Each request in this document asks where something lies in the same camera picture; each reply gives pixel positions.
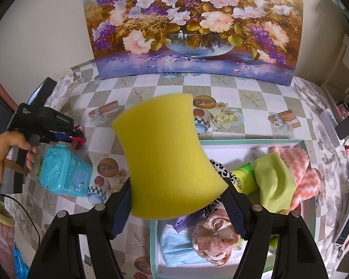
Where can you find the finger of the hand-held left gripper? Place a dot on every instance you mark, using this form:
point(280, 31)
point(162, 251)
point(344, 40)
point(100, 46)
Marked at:
point(60, 136)

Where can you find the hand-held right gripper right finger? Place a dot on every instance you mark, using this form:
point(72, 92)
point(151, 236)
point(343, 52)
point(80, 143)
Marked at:
point(235, 212)

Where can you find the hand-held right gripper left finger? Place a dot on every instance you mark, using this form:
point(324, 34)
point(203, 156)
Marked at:
point(122, 209)

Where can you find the pink satin scrunchie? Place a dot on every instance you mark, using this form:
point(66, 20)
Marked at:
point(212, 238)

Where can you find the green yellow packet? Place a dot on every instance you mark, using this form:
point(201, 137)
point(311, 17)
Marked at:
point(244, 177)

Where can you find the leopard print scrunchie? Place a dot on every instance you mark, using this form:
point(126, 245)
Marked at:
point(221, 171)

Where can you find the green cloth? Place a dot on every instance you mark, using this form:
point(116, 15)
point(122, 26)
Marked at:
point(273, 183)

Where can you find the purple cartoon tissue packet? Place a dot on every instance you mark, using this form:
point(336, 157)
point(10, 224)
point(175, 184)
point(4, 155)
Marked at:
point(183, 222)

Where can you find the teal shallow tray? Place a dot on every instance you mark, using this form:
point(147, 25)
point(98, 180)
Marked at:
point(229, 154)

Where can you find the blue face mask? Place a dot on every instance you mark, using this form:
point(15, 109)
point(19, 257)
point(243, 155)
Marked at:
point(177, 247)

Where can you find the yellow sponge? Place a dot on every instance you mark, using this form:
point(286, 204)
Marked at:
point(165, 157)

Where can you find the pink white zigzag cloth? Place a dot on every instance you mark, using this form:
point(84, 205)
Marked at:
point(296, 162)

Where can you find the person's left hand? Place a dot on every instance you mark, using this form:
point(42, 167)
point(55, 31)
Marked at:
point(3, 154)

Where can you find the teal plastic toy box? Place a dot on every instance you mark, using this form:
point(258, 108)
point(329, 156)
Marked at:
point(64, 171)

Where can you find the printed checkered tablecloth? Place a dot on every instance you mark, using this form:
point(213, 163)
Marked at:
point(244, 104)

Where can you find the smartphone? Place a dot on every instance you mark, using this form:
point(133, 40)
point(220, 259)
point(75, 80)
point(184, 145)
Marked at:
point(347, 226)

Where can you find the blue cloth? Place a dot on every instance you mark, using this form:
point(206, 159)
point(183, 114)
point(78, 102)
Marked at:
point(21, 264)

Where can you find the pink fleece clothing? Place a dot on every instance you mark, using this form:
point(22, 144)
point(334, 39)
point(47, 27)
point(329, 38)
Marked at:
point(0, 238)

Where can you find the white power bank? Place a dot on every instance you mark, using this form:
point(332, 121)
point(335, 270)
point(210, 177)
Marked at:
point(331, 125)

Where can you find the black charger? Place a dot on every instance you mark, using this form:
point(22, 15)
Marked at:
point(347, 126)

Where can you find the floral painting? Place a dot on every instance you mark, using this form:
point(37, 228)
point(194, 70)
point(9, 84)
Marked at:
point(192, 20)

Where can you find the white furniture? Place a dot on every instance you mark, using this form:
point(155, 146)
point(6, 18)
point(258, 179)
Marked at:
point(343, 69)

